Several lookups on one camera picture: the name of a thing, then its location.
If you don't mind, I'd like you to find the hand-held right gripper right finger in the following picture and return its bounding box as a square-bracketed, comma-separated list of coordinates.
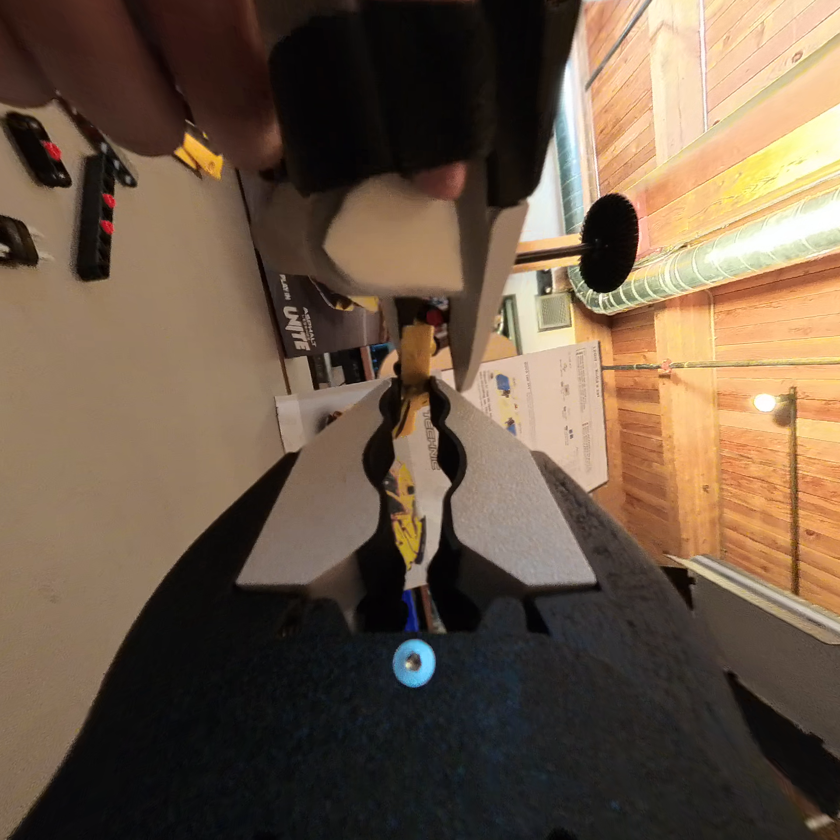
[428, 379, 598, 613]

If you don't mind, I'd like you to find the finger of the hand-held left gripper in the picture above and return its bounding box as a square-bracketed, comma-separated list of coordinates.
[322, 174, 465, 296]
[451, 196, 530, 392]

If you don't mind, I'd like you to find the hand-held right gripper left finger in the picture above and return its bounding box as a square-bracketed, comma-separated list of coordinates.
[236, 379, 399, 626]

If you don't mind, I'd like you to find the yellow panel black connector assembly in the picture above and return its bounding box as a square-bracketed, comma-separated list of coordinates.
[392, 298, 452, 439]

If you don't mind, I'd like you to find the person's left hand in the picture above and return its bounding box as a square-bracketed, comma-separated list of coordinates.
[0, 0, 468, 200]

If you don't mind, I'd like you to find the toy car set box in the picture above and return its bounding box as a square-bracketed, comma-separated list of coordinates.
[262, 271, 396, 360]

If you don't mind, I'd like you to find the toy car instruction booklet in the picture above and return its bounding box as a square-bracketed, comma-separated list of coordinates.
[276, 377, 460, 592]

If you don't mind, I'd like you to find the black round floor lamp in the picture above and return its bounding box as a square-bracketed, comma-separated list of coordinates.
[515, 193, 642, 294]

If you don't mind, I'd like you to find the yellow angled brick piece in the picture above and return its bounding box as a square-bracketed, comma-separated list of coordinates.
[172, 128, 225, 181]

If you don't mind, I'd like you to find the group of black pinned beams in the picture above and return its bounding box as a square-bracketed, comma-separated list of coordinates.
[3, 98, 140, 283]

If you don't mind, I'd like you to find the black grey connector piece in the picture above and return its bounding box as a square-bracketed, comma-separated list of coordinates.
[0, 215, 50, 269]

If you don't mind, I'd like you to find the grey wall vent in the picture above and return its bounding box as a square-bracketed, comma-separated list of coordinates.
[535, 292, 574, 333]

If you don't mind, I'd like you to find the silver ventilation duct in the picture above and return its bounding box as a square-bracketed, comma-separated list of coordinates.
[554, 66, 840, 317]

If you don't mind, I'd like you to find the wall lamp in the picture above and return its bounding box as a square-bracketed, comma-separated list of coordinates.
[751, 386, 800, 592]

